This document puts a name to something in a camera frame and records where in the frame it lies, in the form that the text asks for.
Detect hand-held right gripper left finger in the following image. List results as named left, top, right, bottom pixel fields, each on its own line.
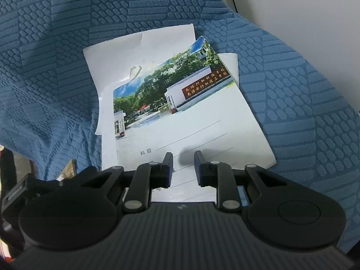
left=74, top=152, right=174, bottom=214

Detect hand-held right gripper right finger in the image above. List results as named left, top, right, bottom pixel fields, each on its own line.
left=195, top=150, right=287, bottom=212

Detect photo cover notebook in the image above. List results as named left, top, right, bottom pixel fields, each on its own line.
left=112, top=36, right=277, bottom=203

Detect tan painting cover book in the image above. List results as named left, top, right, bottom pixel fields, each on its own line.
left=58, top=159, right=77, bottom=182

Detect white paper sheet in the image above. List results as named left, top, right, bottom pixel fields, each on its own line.
left=95, top=83, right=120, bottom=173
left=82, top=24, right=198, bottom=136

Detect blue textured cloth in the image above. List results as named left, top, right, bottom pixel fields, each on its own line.
left=0, top=0, right=360, bottom=255

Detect white cabinet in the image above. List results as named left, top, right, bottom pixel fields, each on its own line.
left=211, top=0, right=360, bottom=110

